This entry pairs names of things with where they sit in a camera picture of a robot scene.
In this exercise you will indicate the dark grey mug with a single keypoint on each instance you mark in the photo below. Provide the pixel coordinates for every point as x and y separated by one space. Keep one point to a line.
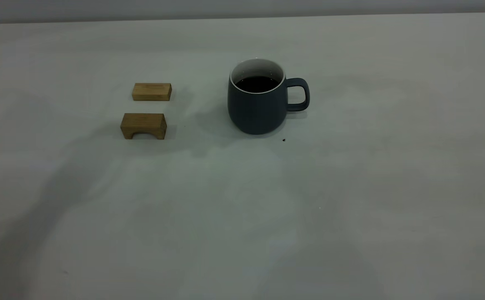
257 112

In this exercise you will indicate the arched wooden block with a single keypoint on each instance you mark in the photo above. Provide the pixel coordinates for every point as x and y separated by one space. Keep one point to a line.
143 122

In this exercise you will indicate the flat solid wooden block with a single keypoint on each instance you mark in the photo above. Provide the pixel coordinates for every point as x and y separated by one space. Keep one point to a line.
151 92

